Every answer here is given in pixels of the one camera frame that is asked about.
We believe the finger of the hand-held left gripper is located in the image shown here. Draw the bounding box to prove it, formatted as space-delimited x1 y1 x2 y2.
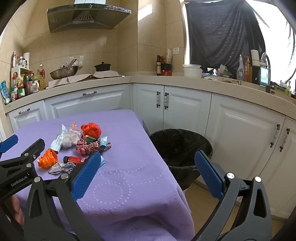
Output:
0 138 45 180
0 134 18 153

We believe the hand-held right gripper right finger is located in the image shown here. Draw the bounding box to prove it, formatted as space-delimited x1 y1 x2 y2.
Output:
192 150 273 241

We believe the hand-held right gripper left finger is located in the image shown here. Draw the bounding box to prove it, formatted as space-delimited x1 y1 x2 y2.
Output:
23 152 104 241

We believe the small orange plastic bag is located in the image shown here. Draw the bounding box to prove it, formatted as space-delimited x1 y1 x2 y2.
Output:
37 149 58 169

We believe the red tube black cap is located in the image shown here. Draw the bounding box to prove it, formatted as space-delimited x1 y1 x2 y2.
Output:
63 156 88 164

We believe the white blue pouch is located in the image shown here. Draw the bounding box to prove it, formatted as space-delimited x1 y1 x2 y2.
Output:
50 130 67 153

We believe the silver foil wrapper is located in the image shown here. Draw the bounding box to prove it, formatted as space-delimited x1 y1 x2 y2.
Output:
48 162 76 174

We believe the red checked ribbon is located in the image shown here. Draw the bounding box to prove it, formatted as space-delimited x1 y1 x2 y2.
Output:
76 139 112 155

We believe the clear plastic glove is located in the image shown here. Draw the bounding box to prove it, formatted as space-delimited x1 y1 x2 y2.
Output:
62 130 81 148

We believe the black trash bin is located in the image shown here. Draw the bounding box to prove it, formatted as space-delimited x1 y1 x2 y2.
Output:
149 128 213 191

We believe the large red plastic bag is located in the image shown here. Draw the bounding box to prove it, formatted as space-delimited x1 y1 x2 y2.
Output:
80 122 102 138

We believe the person's left hand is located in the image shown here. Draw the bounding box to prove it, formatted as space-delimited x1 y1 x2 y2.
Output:
10 195 25 226

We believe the white cabinet door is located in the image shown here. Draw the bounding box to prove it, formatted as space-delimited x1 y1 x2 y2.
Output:
136 84 165 135
164 86 212 139
207 94 286 183
261 116 296 218
9 101 48 132

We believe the purple tablecloth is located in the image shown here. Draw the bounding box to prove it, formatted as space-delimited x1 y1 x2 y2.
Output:
0 109 195 241

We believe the blue snack packet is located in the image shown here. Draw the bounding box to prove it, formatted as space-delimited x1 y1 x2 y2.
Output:
0 81 11 104

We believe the row of condiment bottles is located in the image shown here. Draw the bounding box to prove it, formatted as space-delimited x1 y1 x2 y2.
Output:
10 51 47 101

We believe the white drawer front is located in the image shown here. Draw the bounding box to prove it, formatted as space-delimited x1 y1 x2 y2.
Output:
44 85 132 118

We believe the steel wok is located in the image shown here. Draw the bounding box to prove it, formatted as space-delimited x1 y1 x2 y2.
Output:
50 59 79 80

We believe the beige kitchen countertop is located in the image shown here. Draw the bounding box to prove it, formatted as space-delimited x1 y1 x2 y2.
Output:
5 75 296 114

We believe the black pot with lid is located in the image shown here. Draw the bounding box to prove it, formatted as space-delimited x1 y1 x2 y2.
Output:
94 62 111 72

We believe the green white packet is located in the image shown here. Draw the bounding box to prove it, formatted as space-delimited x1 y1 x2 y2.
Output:
218 65 232 78

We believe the white plastic container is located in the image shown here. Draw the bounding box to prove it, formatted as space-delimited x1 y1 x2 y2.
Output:
182 64 203 78

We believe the white blue spray bottle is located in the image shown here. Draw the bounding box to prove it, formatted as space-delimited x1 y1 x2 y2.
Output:
236 54 245 81

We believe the orange dish soap bottle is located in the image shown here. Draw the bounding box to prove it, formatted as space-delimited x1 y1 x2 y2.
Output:
245 56 252 82

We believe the green yellow packet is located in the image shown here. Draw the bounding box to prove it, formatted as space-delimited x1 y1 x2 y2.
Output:
274 85 292 96

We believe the steel faucet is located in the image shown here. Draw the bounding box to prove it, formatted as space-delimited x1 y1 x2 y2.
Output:
260 53 274 93

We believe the white water filter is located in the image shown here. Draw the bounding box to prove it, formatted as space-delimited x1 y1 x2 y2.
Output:
251 49 262 66

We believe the steel range hood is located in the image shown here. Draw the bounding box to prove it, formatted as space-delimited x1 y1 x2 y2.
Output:
47 0 132 33

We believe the dark curtain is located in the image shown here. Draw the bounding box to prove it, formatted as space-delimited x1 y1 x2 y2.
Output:
185 0 266 71

